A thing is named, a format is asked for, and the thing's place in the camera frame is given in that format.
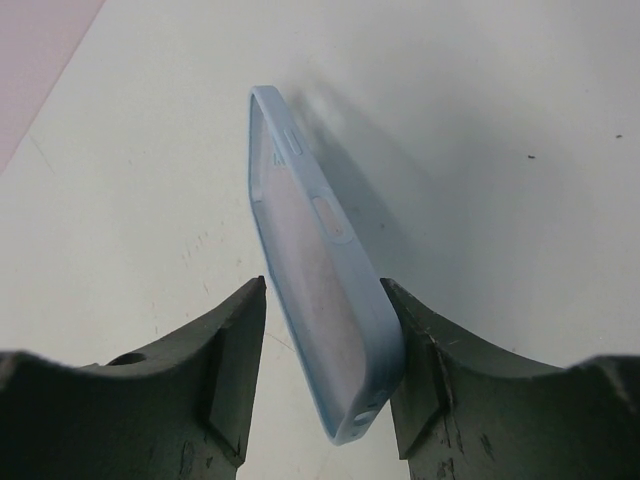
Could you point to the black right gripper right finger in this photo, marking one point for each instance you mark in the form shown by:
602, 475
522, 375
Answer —
469, 409

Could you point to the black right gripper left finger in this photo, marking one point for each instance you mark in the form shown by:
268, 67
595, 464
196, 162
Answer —
177, 408

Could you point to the light blue phone case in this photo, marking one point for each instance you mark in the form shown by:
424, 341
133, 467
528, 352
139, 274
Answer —
346, 333

